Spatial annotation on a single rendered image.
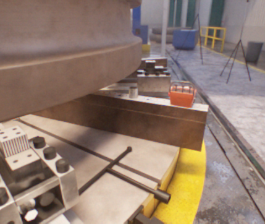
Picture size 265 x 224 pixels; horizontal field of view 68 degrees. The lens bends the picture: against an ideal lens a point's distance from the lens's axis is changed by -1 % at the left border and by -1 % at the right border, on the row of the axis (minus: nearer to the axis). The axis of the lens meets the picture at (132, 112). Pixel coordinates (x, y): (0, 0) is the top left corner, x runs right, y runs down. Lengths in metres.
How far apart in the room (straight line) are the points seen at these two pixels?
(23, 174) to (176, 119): 1.18
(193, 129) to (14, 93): 1.29
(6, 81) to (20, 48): 0.23
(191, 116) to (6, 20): 1.37
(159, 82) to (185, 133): 1.10
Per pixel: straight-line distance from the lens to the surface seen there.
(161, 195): 1.33
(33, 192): 0.98
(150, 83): 2.67
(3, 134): 1.11
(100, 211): 1.30
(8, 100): 1.16
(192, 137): 1.76
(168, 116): 1.71
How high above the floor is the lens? 1.31
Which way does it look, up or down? 24 degrees down
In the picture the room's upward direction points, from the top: straight up
